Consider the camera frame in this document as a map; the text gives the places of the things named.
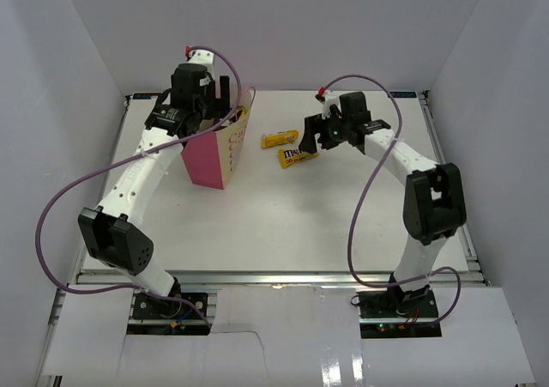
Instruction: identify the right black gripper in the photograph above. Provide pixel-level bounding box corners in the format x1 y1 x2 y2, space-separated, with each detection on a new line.
300 109 353 154

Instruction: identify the yellow candy bar pack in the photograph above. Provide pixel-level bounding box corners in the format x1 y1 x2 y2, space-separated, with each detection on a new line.
261 130 299 148

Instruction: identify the yellow M&M's pack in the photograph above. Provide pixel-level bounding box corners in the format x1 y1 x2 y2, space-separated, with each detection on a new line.
278 148 319 169

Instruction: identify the pink beige paper bag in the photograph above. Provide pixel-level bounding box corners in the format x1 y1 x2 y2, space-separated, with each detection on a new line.
181 87 256 190

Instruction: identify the yellow candy pack front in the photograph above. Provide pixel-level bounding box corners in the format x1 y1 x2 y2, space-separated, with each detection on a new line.
230 106 247 123

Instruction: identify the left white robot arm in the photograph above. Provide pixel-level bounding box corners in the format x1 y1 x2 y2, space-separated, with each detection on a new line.
78 52 230 317

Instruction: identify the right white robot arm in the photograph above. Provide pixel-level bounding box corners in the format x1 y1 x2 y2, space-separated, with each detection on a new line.
299 89 467 317

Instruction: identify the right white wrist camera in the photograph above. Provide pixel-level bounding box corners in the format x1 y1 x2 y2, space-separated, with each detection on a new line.
315 87 340 119

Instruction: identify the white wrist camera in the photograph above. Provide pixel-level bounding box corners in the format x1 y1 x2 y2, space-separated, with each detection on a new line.
185 46 214 69
315 87 340 119

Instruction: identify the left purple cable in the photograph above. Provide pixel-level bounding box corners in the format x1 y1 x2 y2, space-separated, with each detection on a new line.
35 45 241 328

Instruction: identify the purple cable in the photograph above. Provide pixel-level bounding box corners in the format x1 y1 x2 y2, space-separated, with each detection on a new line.
35 45 241 328
319 75 462 330

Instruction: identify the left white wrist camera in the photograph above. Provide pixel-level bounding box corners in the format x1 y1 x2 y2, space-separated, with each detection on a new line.
185 46 214 69

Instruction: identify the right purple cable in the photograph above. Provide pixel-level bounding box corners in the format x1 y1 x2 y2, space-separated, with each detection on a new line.
319 75 462 330

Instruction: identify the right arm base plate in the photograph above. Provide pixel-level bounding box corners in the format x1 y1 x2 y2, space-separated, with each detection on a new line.
350 290 442 340

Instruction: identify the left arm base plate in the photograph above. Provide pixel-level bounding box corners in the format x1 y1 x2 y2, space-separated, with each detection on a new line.
127 293 210 336

